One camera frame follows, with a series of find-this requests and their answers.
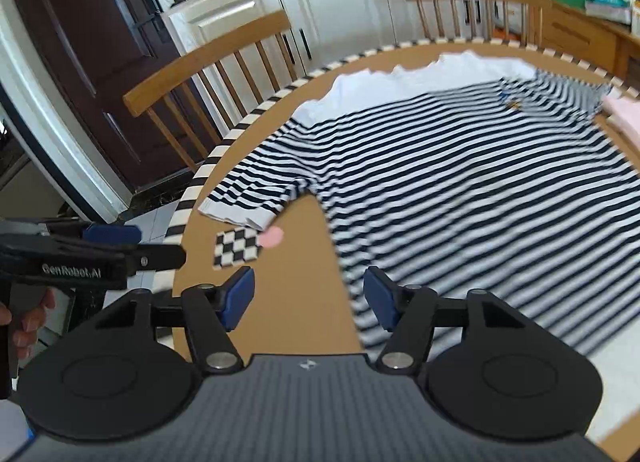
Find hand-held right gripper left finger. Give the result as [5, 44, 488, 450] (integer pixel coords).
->
[75, 266, 256, 375]

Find wooden sideboard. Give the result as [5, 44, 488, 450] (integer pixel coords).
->
[527, 0, 640, 89]

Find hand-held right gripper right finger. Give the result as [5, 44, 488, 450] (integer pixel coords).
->
[363, 266, 553, 374]

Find black white checkered card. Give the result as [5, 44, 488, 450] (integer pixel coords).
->
[214, 226, 285, 271]

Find folded pink cloth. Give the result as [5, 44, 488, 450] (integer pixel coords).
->
[601, 95, 640, 149]

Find white cabinets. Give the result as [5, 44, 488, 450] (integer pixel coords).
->
[164, 0, 532, 89]

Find person's left hand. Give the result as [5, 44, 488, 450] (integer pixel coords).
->
[0, 289, 57, 362]

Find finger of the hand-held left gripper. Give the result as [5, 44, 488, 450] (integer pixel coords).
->
[50, 222, 142, 246]
[122, 245, 187, 275]

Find navy white striped shirt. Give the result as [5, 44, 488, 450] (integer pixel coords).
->
[199, 51, 640, 358]

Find grey flat box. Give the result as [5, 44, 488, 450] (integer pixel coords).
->
[584, 0, 634, 26]

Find dark brown door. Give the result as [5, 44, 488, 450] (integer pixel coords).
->
[7, 0, 223, 193]

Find black door lock handle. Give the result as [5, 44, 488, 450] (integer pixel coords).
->
[137, 0, 167, 34]

